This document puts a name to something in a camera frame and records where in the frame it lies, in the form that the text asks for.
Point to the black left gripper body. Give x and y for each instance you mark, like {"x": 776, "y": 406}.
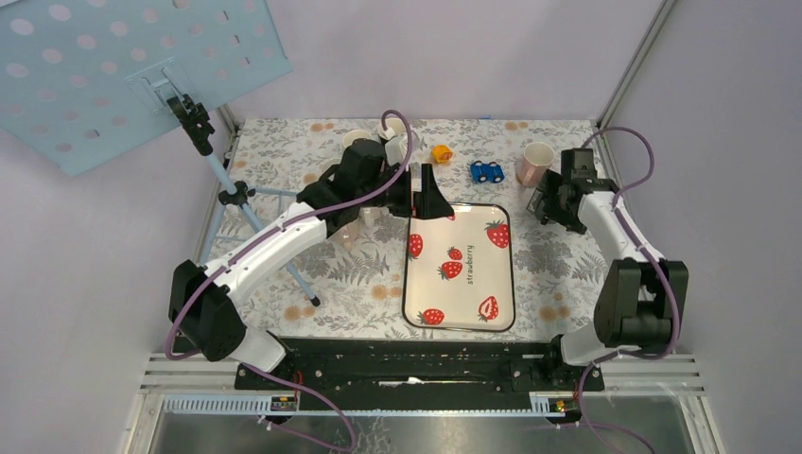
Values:
{"x": 398, "y": 199}

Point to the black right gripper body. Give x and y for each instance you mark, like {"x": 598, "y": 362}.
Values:
{"x": 551, "y": 184}

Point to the green octagonal mug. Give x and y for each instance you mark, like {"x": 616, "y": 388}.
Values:
{"x": 349, "y": 138}

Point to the pink octagonal mug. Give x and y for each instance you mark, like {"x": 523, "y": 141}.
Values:
{"x": 535, "y": 160}

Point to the dark grey mug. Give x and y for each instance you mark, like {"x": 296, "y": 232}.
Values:
{"x": 536, "y": 203}

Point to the white floral mug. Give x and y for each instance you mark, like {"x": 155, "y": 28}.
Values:
{"x": 369, "y": 216}

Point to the black mug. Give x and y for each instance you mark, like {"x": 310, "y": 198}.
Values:
{"x": 391, "y": 128}

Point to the tall pale pink mug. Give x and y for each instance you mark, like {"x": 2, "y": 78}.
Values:
{"x": 347, "y": 236}

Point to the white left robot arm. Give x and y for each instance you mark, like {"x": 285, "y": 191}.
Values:
{"x": 203, "y": 298}

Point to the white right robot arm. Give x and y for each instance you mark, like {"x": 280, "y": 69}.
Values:
{"x": 640, "y": 307}

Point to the yellow toy car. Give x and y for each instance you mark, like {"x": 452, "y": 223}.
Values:
{"x": 441, "y": 154}

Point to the blue toy car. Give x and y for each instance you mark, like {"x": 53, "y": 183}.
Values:
{"x": 482, "y": 172}

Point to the white strawberry tray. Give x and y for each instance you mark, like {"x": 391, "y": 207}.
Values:
{"x": 459, "y": 273}

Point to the floral tablecloth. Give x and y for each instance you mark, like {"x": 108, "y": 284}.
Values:
{"x": 358, "y": 294}

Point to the blue tripod stand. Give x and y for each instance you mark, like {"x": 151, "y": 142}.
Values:
{"x": 195, "y": 122}

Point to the blue perforated stand plate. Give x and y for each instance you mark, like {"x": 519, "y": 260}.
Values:
{"x": 83, "y": 82}

